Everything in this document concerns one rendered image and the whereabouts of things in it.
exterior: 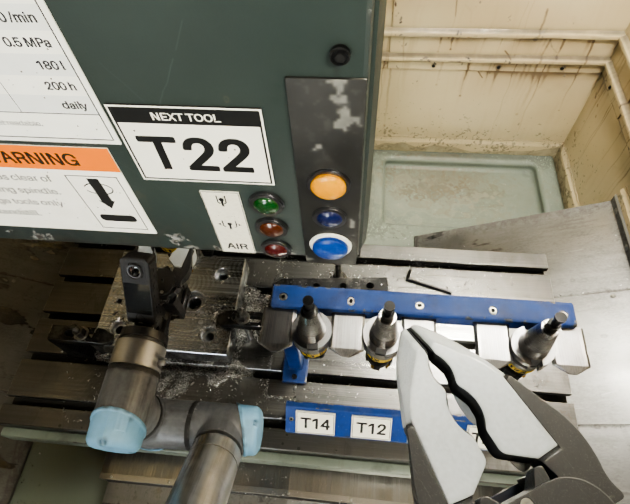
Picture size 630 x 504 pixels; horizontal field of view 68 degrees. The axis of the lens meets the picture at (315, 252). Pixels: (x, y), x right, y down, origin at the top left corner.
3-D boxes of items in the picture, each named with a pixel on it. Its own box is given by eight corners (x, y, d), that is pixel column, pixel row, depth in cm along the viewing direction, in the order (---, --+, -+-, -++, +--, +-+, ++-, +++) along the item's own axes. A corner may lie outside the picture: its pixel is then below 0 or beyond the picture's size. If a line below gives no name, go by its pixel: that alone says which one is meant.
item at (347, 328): (363, 359, 71) (363, 357, 71) (328, 356, 72) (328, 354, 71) (365, 316, 75) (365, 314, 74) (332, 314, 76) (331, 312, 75)
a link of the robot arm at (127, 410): (98, 452, 68) (69, 442, 61) (121, 377, 74) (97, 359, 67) (150, 457, 68) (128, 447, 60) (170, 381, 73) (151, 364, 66)
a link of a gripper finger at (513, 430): (399, 355, 32) (479, 493, 27) (410, 320, 27) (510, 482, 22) (438, 336, 33) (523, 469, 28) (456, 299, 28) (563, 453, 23)
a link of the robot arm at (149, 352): (99, 359, 67) (154, 364, 66) (109, 329, 69) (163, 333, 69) (120, 375, 73) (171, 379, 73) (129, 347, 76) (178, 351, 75)
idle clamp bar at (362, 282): (386, 307, 109) (388, 295, 104) (275, 309, 110) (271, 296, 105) (384, 288, 112) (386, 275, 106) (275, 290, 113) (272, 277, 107)
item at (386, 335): (400, 324, 72) (405, 305, 67) (396, 351, 70) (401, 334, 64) (371, 318, 73) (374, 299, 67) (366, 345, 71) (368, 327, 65)
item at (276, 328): (291, 353, 72) (291, 351, 72) (257, 351, 73) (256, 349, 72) (296, 312, 76) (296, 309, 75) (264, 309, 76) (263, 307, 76)
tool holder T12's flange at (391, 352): (405, 326, 75) (407, 320, 73) (399, 363, 72) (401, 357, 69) (365, 319, 76) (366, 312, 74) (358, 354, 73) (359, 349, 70)
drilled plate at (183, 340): (231, 363, 100) (226, 355, 95) (100, 352, 102) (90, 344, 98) (249, 269, 112) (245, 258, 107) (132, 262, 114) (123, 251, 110)
